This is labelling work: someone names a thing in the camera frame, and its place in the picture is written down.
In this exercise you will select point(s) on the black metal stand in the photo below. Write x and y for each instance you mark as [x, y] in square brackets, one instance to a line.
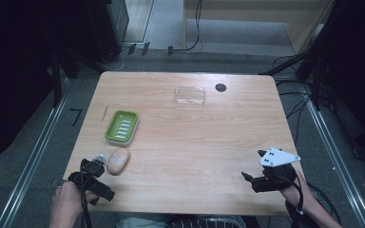
[301, 60]
[57, 79]

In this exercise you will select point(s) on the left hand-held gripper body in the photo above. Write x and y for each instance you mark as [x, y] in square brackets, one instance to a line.
[79, 180]

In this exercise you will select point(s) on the black round table grommet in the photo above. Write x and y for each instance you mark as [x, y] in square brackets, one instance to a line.
[220, 87]

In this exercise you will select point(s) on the light blue trousers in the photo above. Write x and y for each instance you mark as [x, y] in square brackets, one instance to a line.
[139, 223]

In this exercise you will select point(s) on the metal floor rail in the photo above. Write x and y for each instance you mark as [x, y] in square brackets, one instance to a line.
[34, 152]
[339, 164]

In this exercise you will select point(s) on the striped shirt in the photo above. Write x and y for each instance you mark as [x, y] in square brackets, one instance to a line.
[209, 223]

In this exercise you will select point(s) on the black cabinet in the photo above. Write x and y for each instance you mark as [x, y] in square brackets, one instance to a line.
[111, 28]

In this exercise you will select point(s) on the light wooden shelf unit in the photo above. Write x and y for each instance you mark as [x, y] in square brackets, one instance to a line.
[240, 28]

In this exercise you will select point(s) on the person's right hand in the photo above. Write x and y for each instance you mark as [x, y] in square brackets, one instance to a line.
[294, 191]

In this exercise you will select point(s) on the green soap dish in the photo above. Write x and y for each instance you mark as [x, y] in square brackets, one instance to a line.
[122, 127]

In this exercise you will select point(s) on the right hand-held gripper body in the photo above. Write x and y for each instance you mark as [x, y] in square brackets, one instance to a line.
[277, 172]

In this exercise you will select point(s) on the black floor bracket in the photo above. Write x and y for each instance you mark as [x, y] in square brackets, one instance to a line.
[132, 49]
[170, 50]
[145, 48]

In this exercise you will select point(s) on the beige soap bar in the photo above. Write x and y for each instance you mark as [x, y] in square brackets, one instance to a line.
[118, 161]

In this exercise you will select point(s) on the clear plastic container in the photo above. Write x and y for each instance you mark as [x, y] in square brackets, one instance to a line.
[190, 95]

